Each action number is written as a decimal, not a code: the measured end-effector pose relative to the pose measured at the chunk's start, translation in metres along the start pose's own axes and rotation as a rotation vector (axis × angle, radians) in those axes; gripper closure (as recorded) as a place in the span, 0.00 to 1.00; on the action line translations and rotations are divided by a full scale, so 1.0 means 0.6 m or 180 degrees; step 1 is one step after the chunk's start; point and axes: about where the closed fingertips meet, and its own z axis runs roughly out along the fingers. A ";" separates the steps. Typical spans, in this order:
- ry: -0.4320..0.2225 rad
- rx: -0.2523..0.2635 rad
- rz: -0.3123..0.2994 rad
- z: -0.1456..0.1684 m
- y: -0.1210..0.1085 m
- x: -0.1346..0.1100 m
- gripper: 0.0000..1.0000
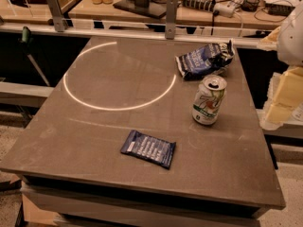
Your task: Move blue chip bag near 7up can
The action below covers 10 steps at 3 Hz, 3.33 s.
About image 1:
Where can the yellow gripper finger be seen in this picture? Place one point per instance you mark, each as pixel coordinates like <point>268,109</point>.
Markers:
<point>289,91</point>
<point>277,113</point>

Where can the blue chip bag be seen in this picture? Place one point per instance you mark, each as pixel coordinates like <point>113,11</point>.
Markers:
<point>211,59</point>

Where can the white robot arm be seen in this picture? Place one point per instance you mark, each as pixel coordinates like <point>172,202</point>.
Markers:
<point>290,40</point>

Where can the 7up soda can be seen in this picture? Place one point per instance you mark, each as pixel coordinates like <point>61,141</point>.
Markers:
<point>208,99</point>

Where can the black device box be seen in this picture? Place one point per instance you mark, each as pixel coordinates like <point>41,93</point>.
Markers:
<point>279,10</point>

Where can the white power adapter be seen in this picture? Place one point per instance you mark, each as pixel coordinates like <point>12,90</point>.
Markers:
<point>225,10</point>

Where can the black power strip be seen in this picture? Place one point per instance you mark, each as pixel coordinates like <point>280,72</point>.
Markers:
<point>205,5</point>

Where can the dark blue snack packet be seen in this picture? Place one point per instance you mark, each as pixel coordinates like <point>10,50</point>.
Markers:
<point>149,148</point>

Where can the black monitor stand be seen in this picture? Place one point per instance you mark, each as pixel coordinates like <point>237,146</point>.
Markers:
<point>142,7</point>

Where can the right metal bracket post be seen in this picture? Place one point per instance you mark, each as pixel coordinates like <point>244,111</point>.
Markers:
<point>171,19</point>

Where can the metal bracket post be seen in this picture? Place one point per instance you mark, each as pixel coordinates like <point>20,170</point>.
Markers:
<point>57,17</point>
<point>171,19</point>

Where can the left metal bracket post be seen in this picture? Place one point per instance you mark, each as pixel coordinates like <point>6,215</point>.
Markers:
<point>57,17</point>

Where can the green handled tool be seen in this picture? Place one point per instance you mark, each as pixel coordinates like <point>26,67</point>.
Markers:
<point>24,43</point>

